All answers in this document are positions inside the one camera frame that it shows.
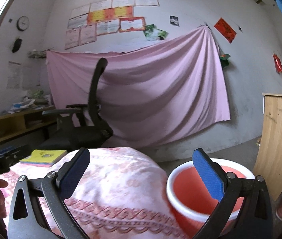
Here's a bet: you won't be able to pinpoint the wooden low shelf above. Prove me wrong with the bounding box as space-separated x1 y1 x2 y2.
0 106 56 145

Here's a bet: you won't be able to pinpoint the yellow book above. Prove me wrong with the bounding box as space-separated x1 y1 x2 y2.
20 149 68 165

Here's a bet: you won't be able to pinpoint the orange white plastic basin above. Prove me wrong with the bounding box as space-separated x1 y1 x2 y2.
166 158 255 238

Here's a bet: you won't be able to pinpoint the floral pink quilt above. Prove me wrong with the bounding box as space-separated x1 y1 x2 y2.
0 146 189 239

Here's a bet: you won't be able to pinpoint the black office chair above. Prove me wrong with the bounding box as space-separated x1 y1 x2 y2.
38 58 113 152

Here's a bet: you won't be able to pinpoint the red hanging packet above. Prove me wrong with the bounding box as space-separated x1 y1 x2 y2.
273 53 282 74

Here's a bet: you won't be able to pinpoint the pink hanging sheet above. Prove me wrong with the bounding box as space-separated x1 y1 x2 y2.
47 26 231 148

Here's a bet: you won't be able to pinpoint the round wall clock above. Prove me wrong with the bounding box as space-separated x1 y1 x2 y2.
16 16 30 31

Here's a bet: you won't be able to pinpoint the red paper wall square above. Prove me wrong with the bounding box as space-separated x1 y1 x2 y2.
214 18 237 44

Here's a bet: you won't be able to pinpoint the certificates on wall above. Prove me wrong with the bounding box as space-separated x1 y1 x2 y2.
65 0 160 50

